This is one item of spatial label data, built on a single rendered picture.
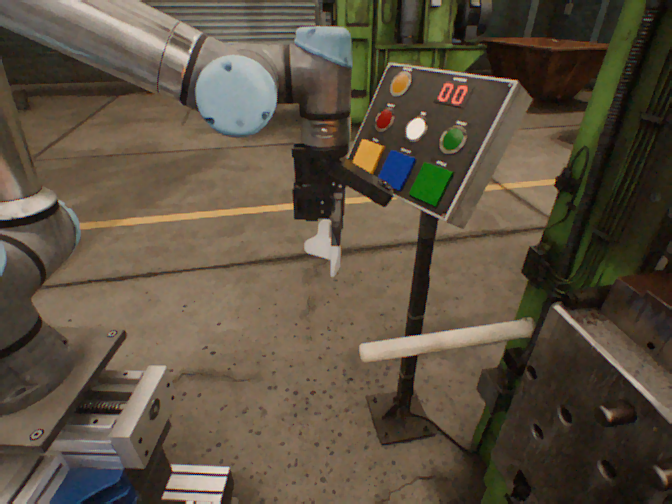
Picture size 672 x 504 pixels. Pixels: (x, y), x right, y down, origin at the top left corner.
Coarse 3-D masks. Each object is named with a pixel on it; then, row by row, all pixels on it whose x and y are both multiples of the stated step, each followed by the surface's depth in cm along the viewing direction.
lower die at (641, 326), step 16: (656, 272) 56; (624, 288) 54; (640, 288) 53; (656, 288) 53; (608, 304) 57; (624, 304) 55; (640, 304) 52; (656, 304) 50; (624, 320) 55; (640, 320) 52; (656, 320) 50; (640, 336) 53; (656, 336) 50; (656, 352) 51
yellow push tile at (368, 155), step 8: (360, 144) 92; (368, 144) 90; (376, 144) 89; (360, 152) 92; (368, 152) 90; (376, 152) 88; (360, 160) 92; (368, 160) 90; (376, 160) 88; (368, 168) 89
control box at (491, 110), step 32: (384, 96) 90; (416, 96) 83; (448, 96) 77; (480, 96) 73; (512, 96) 69; (384, 128) 88; (448, 128) 76; (480, 128) 72; (512, 128) 73; (352, 160) 95; (384, 160) 87; (416, 160) 81; (448, 160) 75; (480, 160) 72; (448, 192) 74; (480, 192) 77
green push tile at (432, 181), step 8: (424, 168) 78; (432, 168) 77; (440, 168) 76; (424, 176) 78; (432, 176) 77; (440, 176) 75; (448, 176) 74; (416, 184) 79; (424, 184) 78; (432, 184) 76; (440, 184) 75; (448, 184) 75; (416, 192) 79; (424, 192) 77; (432, 192) 76; (440, 192) 75; (424, 200) 77; (432, 200) 76; (440, 200) 75
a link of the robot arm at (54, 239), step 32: (0, 64) 50; (0, 96) 50; (0, 128) 51; (0, 160) 53; (32, 160) 57; (0, 192) 54; (32, 192) 58; (0, 224) 55; (32, 224) 57; (64, 224) 64; (64, 256) 64
